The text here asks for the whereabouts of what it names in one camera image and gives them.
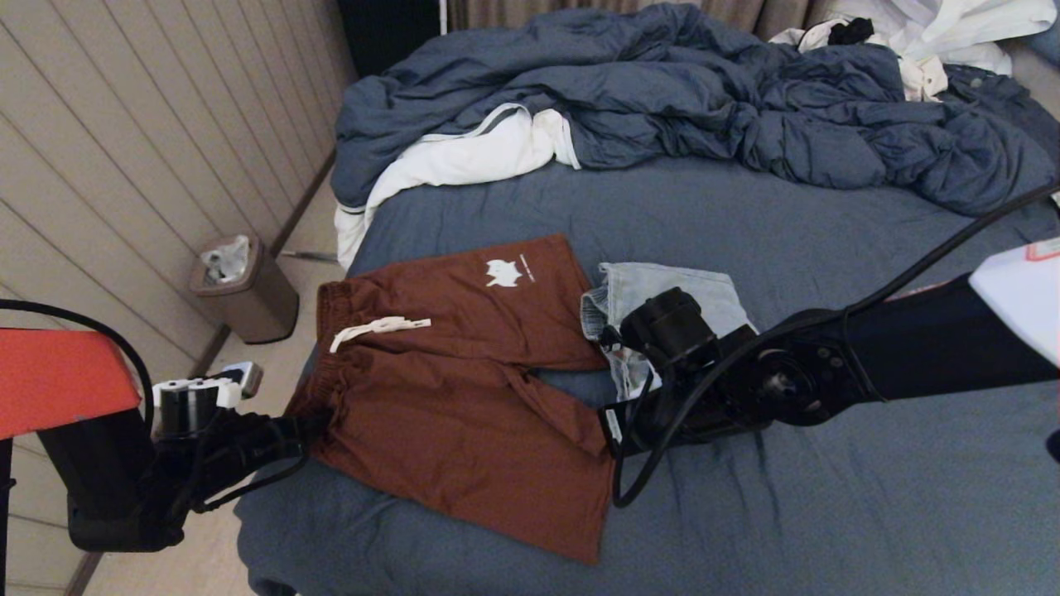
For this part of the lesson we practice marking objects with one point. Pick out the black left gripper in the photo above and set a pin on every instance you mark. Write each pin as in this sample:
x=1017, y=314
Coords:
x=224, y=455

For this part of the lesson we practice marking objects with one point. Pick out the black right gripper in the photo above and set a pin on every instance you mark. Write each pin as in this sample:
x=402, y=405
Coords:
x=696, y=406

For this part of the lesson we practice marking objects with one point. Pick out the light blue denim shorts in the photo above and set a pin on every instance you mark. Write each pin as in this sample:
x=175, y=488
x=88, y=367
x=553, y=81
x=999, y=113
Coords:
x=654, y=281

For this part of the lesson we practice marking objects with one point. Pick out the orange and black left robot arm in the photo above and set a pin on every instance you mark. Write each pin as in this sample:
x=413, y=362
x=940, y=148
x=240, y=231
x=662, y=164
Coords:
x=91, y=480

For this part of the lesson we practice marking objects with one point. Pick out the brown trash bin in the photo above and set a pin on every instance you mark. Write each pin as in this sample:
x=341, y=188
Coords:
x=261, y=306

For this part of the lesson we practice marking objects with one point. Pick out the bed with blue sheet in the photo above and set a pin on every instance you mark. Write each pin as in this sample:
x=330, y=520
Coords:
x=828, y=513

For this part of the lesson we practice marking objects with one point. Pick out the thin metal rod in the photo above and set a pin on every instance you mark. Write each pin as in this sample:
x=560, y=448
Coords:
x=310, y=257

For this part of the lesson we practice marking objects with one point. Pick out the dark blue crumpled duvet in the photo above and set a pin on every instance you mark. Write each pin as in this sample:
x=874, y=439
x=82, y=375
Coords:
x=662, y=87

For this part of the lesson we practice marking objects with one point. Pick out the dark cabinet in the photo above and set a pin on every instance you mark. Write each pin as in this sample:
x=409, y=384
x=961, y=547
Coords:
x=385, y=33

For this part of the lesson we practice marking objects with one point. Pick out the small black garment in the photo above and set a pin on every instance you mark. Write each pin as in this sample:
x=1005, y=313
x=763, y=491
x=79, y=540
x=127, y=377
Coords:
x=851, y=30

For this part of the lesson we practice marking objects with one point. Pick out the dark blue denim garment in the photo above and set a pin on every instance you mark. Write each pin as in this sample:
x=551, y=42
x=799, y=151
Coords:
x=998, y=87

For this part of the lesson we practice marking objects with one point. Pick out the beige curtain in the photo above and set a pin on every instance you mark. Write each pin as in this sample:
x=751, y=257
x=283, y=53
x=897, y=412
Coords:
x=497, y=10

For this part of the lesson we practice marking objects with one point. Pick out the white crumpled clothing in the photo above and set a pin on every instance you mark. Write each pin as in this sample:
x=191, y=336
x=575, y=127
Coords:
x=944, y=25

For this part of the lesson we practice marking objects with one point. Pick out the blue pillow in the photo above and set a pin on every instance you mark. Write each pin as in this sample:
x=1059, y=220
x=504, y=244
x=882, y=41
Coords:
x=1047, y=40

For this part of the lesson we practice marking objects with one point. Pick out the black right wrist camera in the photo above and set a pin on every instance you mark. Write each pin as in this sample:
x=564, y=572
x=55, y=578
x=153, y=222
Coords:
x=667, y=327

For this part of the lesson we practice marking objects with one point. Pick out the black and white left wrist camera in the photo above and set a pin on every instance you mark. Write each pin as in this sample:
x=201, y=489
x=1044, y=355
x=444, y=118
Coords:
x=190, y=406

